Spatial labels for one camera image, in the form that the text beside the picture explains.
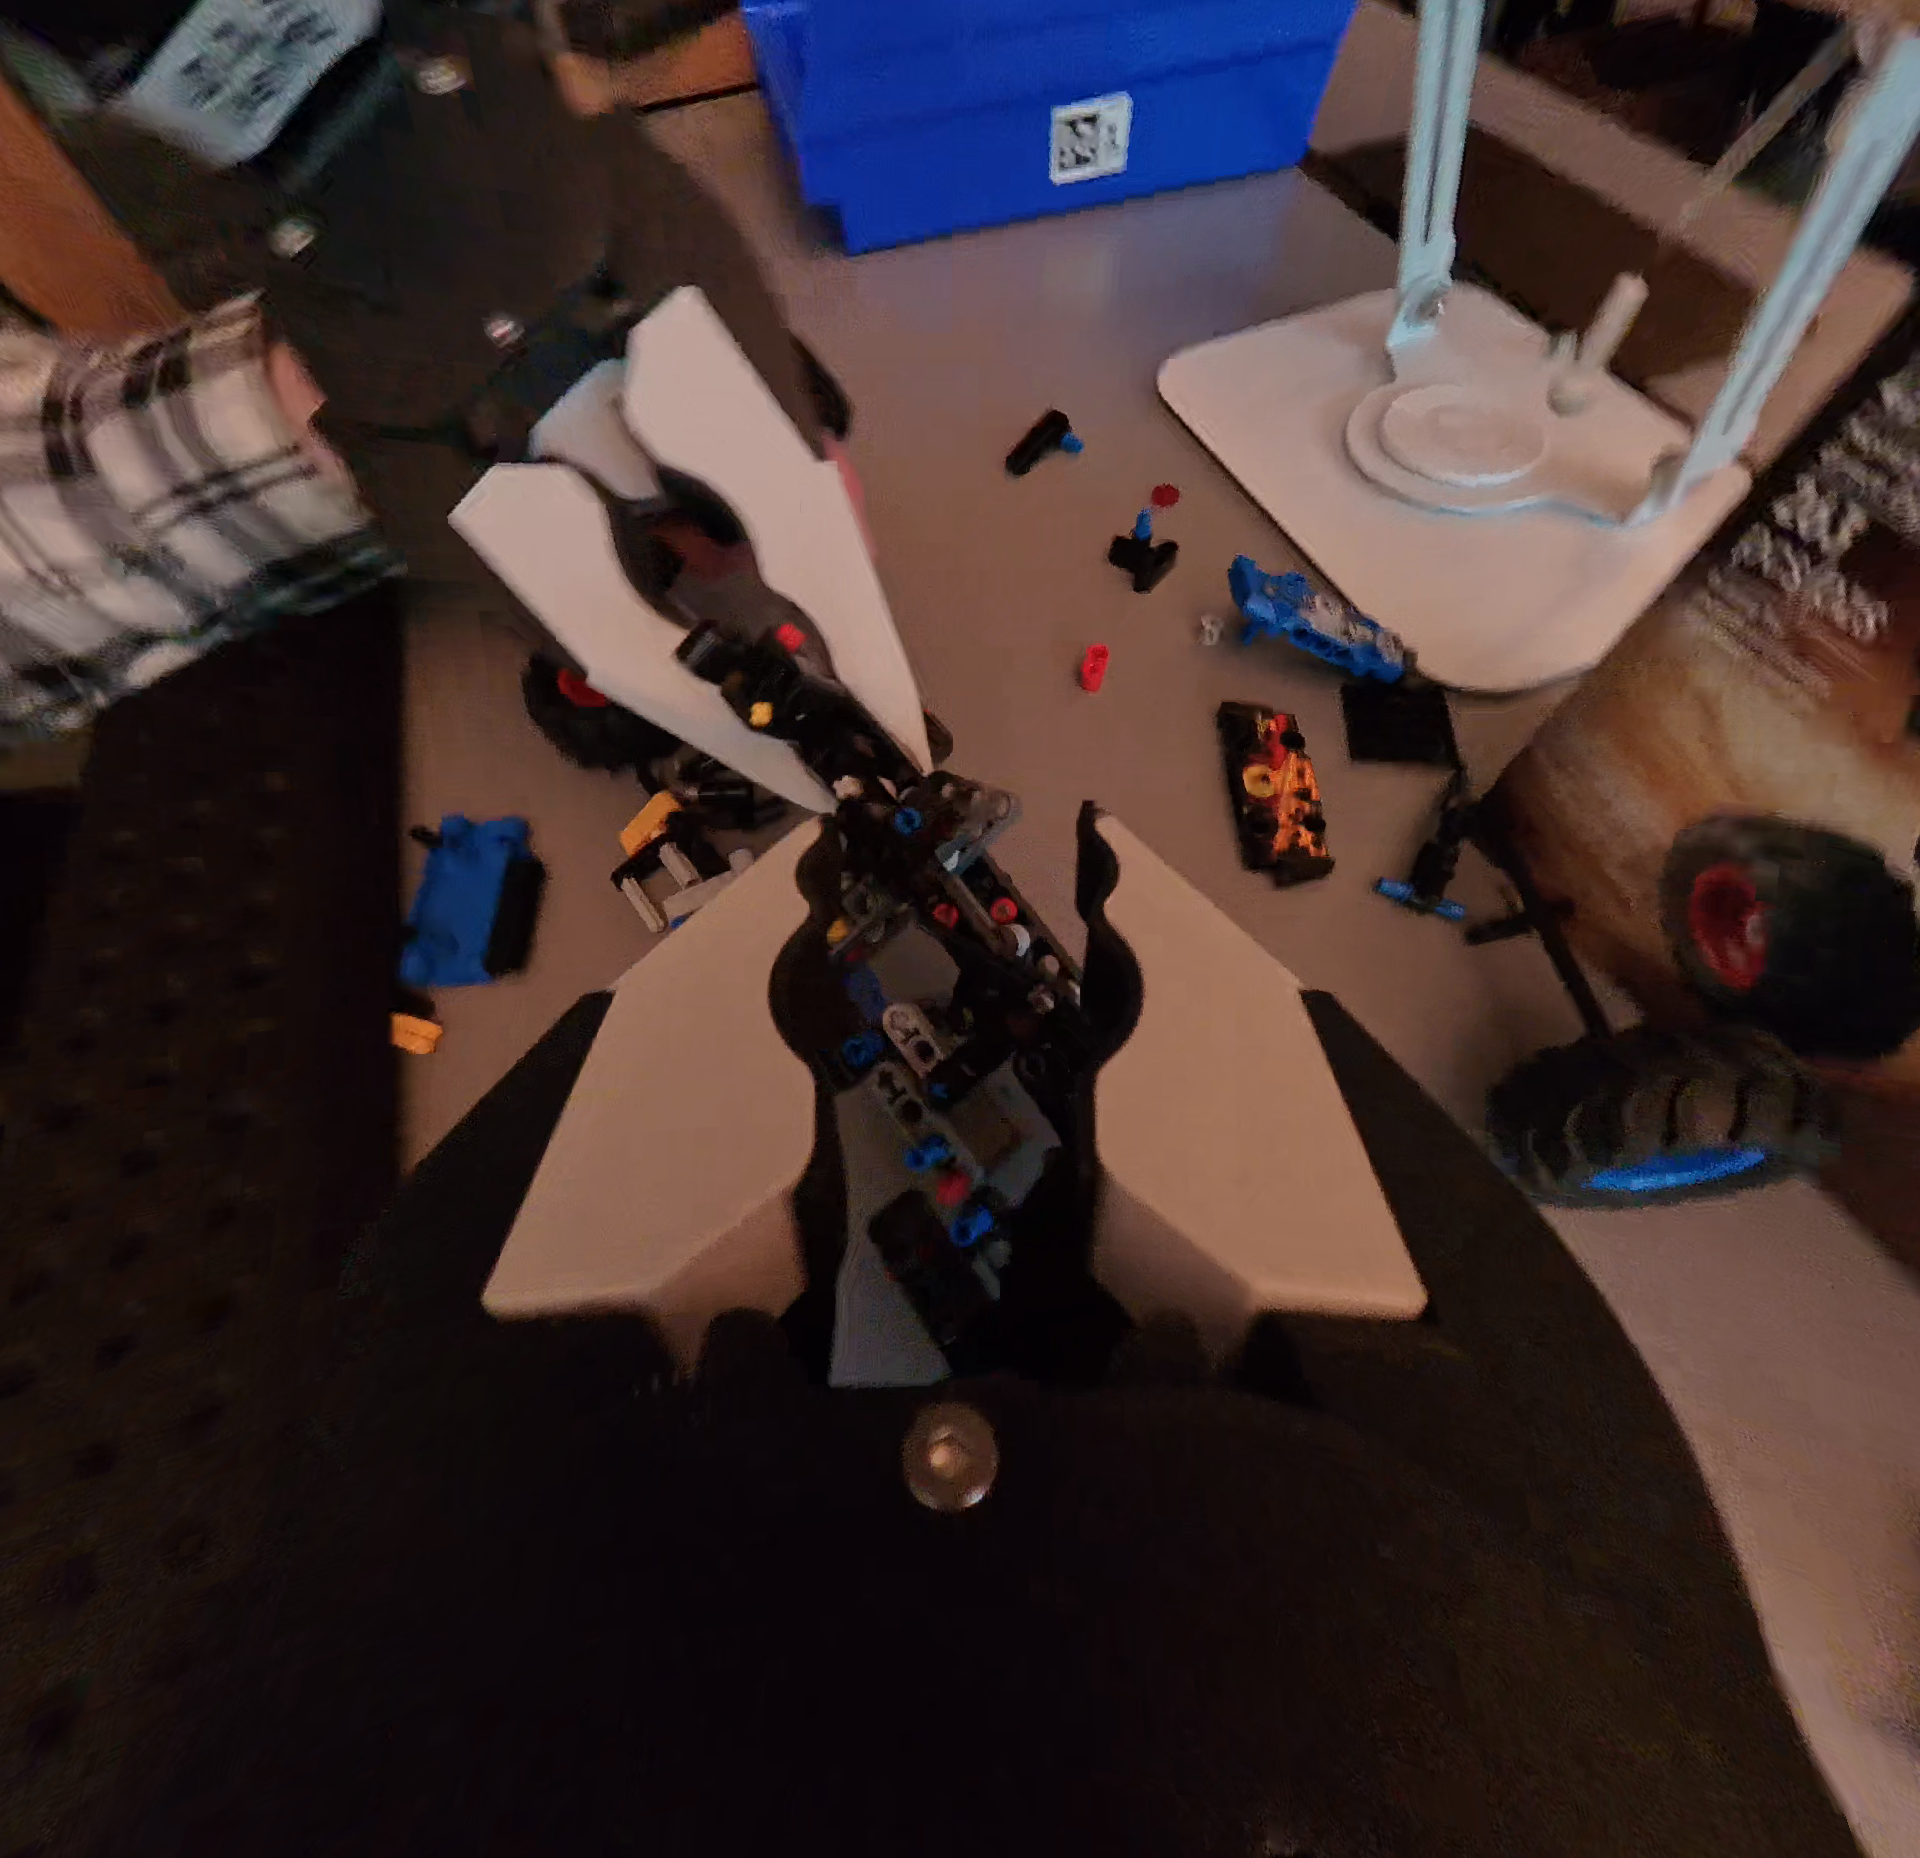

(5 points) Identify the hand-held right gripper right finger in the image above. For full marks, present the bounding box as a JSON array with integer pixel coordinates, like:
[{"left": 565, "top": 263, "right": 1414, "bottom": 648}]
[{"left": 1077, "top": 802, "right": 1427, "bottom": 1364}]

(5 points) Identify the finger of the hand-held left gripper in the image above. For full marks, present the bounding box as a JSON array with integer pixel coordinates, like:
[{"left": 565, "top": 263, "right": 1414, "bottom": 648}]
[
  {"left": 446, "top": 458, "right": 838, "bottom": 816},
  {"left": 620, "top": 288, "right": 933, "bottom": 771}
]

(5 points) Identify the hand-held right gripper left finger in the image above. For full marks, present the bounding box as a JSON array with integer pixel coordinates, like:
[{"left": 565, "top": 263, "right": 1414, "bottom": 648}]
[{"left": 482, "top": 816, "right": 838, "bottom": 1336}]

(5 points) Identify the black panel with orange print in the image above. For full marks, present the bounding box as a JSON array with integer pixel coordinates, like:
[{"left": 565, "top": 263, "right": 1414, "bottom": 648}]
[{"left": 1215, "top": 697, "right": 1339, "bottom": 888}]

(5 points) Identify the toy truck chassis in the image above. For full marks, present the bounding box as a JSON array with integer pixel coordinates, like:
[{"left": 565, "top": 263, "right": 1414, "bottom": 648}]
[{"left": 673, "top": 620, "right": 1132, "bottom": 1364}]

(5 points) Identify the grey desk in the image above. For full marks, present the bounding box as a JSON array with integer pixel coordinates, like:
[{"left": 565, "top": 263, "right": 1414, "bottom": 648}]
[{"left": 398, "top": 87, "right": 1920, "bottom": 1858}]

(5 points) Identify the person's left hand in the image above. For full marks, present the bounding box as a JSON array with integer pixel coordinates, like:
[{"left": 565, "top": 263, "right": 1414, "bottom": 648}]
[{"left": 261, "top": 330, "right": 333, "bottom": 442}]

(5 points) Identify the black wheel with red hub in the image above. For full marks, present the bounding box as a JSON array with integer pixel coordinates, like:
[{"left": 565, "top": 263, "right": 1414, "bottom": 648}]
[{"left": 523, "top": 648, "right": 683, "bottom": 771}]

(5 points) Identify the blue body panel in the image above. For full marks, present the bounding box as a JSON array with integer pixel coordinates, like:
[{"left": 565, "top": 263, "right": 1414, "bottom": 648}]
[{"left": 390, "top": 809, "right": 549, "bottom": 992}]

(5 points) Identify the black tyre on axle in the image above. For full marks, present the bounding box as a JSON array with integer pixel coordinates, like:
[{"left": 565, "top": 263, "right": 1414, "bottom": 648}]
[{"left": 1460, "top": 895, "right": 1840, "bottom": 1212}]

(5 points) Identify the blue storage bin with tag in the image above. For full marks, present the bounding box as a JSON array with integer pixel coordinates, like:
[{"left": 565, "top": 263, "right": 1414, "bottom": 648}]
[{"left": 741, "top": 0, "right": 1385, "bottom": 255}]

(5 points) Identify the black square plate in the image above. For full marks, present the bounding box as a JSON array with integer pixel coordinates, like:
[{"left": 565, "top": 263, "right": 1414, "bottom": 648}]
[{"left": 1339, "top": 677, "right": 1460, "bottom": 766}]

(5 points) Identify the toy truck set box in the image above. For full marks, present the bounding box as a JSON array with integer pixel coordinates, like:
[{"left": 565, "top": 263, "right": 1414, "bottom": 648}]
[{"left": 1493, "top": 373, "right": 1920, "bottom": 1240}]

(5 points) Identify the blue panel with white print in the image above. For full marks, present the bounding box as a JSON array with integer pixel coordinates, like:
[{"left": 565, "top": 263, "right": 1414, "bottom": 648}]
[{"left": 1224, "top": 553, "right": 1414, "bottom": 682}]

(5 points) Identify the white document stand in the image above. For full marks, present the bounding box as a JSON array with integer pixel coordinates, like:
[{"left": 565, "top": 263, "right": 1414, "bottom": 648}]
[{"left": 1152, "top": 0, "right": 1920, "bottom": 697}]

